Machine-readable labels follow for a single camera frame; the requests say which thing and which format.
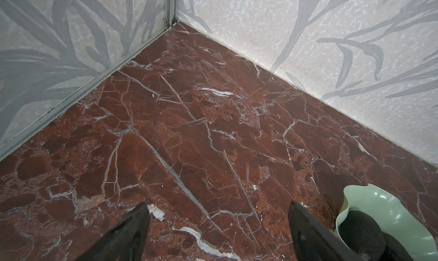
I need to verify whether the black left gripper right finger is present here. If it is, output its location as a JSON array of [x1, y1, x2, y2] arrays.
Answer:
[[287, 201, 361, 261]]

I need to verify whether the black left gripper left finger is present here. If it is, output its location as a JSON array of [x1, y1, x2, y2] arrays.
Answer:
[[77, 202, 151, 261]]

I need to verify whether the black fake avocado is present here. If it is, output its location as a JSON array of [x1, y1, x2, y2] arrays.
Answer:
[[338, 210, 386, 261], [379, 232, 413, 261]]

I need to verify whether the pale green wavy fruit bowl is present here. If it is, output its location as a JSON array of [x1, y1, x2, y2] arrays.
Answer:
[[334, 184, 438, 261]]

